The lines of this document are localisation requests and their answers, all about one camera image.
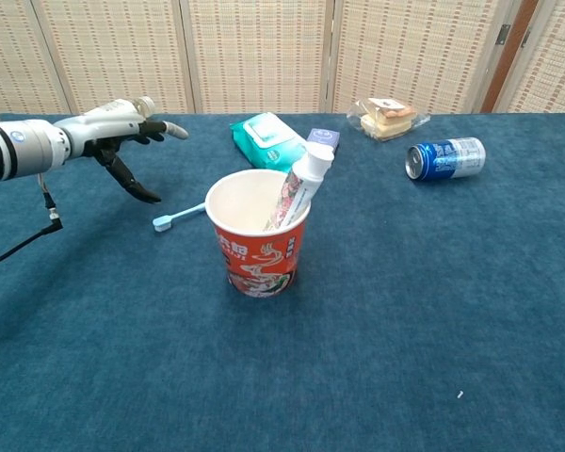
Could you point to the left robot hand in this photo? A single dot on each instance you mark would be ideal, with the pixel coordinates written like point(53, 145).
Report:
point(99, 124)

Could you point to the red paper noodle cup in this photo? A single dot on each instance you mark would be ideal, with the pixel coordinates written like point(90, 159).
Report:
point(259, 263)

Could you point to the white toothpaste tube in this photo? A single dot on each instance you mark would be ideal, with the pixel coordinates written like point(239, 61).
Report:
point(315, 162)

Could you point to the light blue toothbrush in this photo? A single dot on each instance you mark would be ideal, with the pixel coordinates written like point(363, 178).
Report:
point(162, 222)

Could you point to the yellow drink plastic bottle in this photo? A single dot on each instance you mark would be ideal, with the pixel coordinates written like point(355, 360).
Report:
point(145, 104)

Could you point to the teal wet wipes pack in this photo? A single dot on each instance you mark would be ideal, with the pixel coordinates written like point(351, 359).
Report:
point(259, 136)

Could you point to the wide bamboo folding screen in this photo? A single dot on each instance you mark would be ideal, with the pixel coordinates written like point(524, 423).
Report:
point(259, 52)

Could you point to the small purple tissue pack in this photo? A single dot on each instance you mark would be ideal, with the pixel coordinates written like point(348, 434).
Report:
point(324, 136)

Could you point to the wrapped sandwich cake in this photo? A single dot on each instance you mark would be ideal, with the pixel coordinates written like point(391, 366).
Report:
point(386, 120)

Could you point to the blue drink can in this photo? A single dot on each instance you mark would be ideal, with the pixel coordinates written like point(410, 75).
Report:
point(452, 160)

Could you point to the metal screen hinge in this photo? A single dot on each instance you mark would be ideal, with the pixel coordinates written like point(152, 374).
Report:
point(502, 35)
point(526, 37)

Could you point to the narrow bamboo screen panel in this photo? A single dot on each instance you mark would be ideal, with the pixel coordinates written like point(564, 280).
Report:
point(555, 70)

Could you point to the brown wooden post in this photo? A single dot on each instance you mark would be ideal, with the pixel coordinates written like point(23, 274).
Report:
point(510, 56)

